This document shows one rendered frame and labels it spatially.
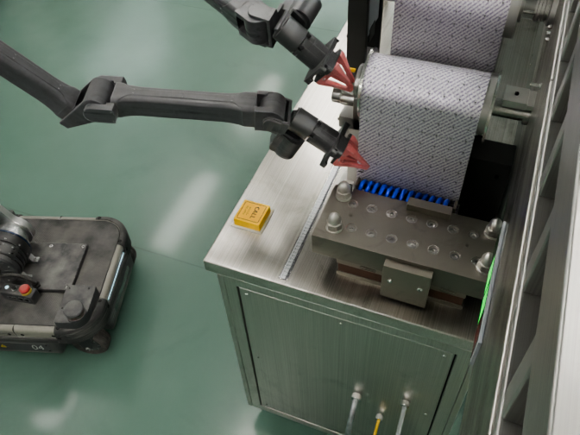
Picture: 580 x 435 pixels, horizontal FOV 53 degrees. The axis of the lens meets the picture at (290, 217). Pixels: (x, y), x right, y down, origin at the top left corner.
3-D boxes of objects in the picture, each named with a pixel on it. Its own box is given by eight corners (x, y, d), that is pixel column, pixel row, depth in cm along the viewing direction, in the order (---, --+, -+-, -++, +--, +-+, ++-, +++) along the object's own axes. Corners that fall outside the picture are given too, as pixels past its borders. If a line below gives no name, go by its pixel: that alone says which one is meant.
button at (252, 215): (245, 204, 150) (244, 198, 148) (271, 211, 148) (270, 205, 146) (234, 224, 146) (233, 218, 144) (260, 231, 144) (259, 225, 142)
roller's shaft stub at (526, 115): (493, 109, 120) (497, 91, 116) (528, 116, 118) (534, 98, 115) (489, 122, 117) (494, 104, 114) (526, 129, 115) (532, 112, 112)
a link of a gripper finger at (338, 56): (338, 108, 128) (305, 81, 125) (348, 85, 131) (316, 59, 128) (358, 93, 122) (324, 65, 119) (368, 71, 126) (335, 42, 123)
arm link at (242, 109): (79, 104, 124) (93, 71, 130) (86, 124, 128) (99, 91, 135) (283, 120, 123) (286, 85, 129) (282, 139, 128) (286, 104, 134)
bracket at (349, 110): (341, 174, 156) (343, 78, 133) (364, 179, 154) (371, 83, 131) (335, 186, 153) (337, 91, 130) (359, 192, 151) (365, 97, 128)
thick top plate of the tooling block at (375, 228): (334, 201, 140) (335, 183, 135) (507, 245, 129) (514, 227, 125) (312, 251, 130) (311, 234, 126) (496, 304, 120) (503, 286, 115)
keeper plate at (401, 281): (381, 287, 130) (386, 258, 122) (426, 300, 128) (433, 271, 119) (379, 297, 129) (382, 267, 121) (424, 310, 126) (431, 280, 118)
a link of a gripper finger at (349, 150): (357, 182, 134) (324, 160, 133) (367, 161, 138) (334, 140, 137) (373, 167, 129) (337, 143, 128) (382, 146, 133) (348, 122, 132)
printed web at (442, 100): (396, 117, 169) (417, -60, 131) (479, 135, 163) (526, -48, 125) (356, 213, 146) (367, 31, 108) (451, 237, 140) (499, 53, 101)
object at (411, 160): (356, 179, 138) (360, 117, 124) (457, 204, 131) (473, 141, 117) (356, 180, 138) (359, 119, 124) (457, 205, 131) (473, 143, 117)
